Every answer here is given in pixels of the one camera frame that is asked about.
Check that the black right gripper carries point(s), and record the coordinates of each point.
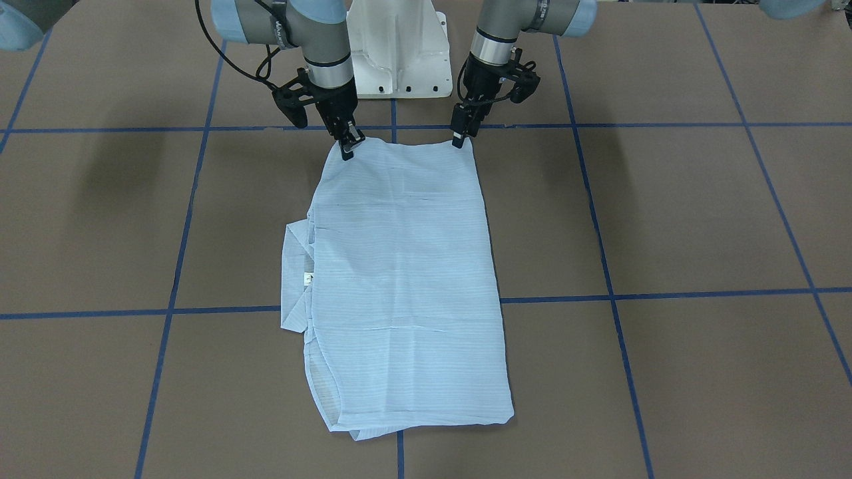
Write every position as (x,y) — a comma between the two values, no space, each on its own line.
(335,104)

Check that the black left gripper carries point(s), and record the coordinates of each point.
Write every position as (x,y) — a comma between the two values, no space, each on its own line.
(480,80)

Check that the light blue button shirt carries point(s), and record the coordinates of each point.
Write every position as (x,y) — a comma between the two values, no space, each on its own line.
(390,279)

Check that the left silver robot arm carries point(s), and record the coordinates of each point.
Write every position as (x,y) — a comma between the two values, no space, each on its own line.
(680,64)

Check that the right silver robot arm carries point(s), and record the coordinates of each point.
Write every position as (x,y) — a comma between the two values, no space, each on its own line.
(318,28)

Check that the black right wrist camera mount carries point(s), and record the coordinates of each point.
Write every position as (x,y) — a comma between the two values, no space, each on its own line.
(293,97)

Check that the white pedestal column with base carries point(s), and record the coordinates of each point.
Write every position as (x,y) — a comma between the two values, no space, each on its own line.
(400,50)

